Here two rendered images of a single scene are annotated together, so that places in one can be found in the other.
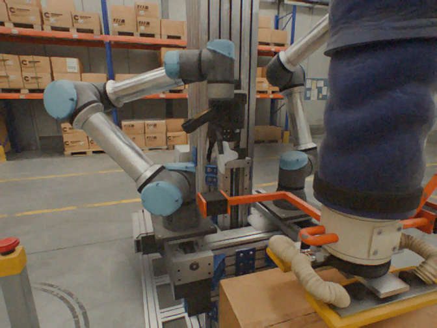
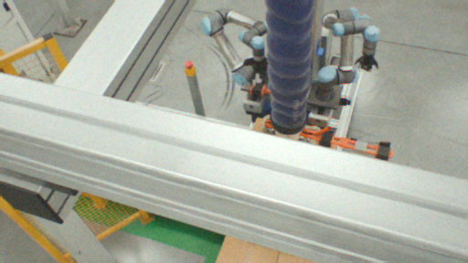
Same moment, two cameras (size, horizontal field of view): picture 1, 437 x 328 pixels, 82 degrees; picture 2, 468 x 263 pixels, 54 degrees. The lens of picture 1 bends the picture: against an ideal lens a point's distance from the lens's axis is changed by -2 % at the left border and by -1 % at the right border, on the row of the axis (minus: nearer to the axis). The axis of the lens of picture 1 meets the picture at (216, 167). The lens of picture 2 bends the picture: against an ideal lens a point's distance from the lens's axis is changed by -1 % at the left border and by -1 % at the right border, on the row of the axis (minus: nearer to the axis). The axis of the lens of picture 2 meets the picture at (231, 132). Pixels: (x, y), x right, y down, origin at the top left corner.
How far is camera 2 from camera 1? 267 cm
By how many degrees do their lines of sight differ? 52
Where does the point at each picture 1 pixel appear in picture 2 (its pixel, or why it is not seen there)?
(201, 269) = (254, 109)
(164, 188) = (238, 78)
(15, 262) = (191, 72)
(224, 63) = (256, 50)
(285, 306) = not seen: hidden behind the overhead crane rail
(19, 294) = (193, 83)
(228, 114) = (261, 64)
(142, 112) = not seen: outside the picture
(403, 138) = (279, 115)
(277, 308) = not seen: hidden behind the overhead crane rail
